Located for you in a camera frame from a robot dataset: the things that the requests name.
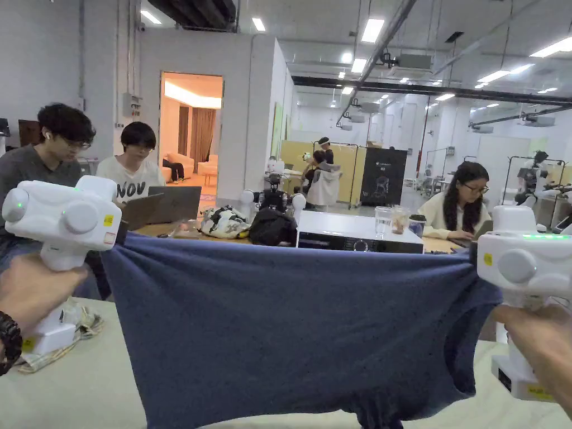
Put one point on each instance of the white washing machine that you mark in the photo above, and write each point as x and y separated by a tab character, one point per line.
353	232

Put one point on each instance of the dark blue shirt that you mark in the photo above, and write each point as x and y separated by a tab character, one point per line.
277	330

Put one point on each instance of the person's left hand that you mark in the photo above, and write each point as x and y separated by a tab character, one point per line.
31	290

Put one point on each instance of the patterned cloth bag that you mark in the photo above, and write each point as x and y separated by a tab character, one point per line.
89	324

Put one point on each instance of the grey wall electrical box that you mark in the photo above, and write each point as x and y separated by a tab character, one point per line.
132	105

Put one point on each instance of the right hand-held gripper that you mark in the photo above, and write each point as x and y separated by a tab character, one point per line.
518	263

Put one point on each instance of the person's right hand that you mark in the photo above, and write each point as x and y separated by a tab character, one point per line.
545	344

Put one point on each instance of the cream armchair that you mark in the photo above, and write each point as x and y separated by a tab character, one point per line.
208	169

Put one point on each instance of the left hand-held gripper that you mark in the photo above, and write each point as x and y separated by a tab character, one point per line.
67	214

